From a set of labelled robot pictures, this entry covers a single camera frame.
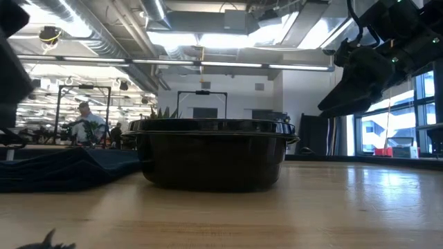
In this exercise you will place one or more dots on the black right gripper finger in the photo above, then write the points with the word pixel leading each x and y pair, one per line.
pixel 346 93
pixel 353 109

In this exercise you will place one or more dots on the green artificial plant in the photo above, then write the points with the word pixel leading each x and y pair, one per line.
pixel 166 115

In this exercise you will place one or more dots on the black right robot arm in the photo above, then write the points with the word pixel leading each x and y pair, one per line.
pixel 408 27

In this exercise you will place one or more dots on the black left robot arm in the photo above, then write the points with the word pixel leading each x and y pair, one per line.
pixel 12 79

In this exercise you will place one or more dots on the black plastic tupperware bowl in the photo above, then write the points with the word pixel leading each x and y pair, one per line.
pixel 211 162

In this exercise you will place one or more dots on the black curtain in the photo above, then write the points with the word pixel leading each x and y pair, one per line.
pixel 313 135

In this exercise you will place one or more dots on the large glass window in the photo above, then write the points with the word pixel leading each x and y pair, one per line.
pixel 401 124

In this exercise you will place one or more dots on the red plastic bin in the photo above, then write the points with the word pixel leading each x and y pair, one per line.
pixel 384 151

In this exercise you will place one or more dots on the black equipment panel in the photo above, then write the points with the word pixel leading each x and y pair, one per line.
pixel 273 115

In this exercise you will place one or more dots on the grey ceiling box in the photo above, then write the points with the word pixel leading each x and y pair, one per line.
pixel 235 20

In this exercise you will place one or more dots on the long ceiling light bar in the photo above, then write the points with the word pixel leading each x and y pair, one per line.
pixel 166 62

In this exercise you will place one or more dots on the person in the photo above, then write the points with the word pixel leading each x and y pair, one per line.
pixel 116 135
pixel 88 124

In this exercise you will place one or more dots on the dark blue cloth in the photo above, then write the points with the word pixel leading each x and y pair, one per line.
pixel 69 169

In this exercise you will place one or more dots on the dark green leafy stem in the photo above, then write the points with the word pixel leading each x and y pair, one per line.
pixel 48 242

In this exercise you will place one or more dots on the dome security camera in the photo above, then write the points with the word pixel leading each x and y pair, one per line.
pixel 328 52

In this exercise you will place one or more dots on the black frame post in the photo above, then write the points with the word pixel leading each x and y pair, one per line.
pixel 438 103

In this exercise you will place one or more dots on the grey wall vent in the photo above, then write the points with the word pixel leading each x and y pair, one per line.
pixel 259 86
pixel 206 85

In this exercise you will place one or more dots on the black metal frame rig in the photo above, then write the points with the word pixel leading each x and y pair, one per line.
pixel 202 92
pixel 84 86

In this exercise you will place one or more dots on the black overhead camera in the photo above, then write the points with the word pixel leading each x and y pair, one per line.
pixel 49 34

